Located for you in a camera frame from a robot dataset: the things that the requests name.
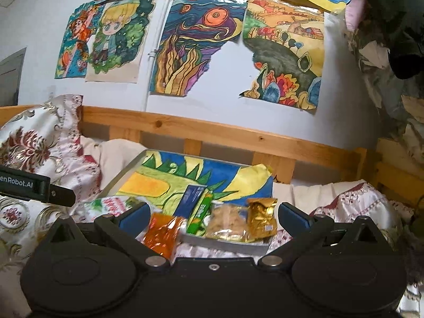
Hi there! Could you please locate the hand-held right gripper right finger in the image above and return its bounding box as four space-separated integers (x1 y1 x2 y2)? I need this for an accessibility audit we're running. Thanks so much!
259 203 388 271

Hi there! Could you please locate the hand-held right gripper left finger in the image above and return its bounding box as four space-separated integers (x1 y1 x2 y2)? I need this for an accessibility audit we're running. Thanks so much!
42 203 169 271

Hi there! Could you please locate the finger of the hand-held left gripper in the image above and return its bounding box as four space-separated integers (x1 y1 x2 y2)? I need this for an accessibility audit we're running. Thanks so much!
49 185 76 207

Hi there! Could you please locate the white green snack packet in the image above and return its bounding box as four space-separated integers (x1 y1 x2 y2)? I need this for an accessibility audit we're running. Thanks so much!
83 196 148 223

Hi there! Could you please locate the gold foil snack packet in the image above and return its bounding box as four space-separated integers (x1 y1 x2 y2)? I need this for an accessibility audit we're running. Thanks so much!
247 198 278 239

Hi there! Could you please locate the orange jelly packet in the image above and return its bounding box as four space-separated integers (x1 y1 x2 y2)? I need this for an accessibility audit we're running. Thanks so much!
142 214 188 261

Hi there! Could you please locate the metal tray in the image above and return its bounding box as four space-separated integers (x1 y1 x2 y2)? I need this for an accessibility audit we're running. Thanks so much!
99 149 276 246

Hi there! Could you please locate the blue snack packet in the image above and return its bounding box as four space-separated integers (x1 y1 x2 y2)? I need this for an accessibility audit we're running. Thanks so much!
177 185 208 221

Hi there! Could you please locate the green stick snack packet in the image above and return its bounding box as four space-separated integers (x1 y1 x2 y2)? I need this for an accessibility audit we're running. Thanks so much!
185 190 213 236

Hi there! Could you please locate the clear cracker bag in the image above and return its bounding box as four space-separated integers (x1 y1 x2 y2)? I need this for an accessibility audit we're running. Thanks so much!
205 202 252 241

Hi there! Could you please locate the floral satin blanket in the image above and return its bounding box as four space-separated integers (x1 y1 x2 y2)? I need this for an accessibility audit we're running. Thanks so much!
0 94 424 318

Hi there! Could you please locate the grey floral hanging cloth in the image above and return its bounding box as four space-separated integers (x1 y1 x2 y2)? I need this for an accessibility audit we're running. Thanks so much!
344 10 424 173

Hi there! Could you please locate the pink cloth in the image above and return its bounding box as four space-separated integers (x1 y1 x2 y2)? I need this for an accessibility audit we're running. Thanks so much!
344 0 369 34

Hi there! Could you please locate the dark hanging garment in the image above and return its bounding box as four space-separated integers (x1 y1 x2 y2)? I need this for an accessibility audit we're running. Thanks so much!
349 0 424 80

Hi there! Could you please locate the grey wall panel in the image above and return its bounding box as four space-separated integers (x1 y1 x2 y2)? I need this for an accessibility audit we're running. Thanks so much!
0 48 27 107

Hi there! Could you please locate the wooden bed frame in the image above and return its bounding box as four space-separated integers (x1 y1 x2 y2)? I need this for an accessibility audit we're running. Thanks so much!
0 104 424 206

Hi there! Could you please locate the orange-haired girl wall drawing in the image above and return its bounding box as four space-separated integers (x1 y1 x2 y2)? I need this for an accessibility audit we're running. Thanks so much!
55 2 100 80

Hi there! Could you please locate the blond child wall drawing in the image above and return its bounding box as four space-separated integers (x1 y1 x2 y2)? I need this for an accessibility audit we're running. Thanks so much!
85 0 157 83

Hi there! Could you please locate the landscape wall drawing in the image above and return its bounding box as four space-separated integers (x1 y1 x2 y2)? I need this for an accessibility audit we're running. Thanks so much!
240 0 326 114

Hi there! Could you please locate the white wall pipe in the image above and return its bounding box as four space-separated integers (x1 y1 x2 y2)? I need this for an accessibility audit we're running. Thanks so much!
144 0 173 111

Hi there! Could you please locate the swirly sky wall drawing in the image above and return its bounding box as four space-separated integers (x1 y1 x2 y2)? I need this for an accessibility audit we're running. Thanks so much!
149 0 249 97

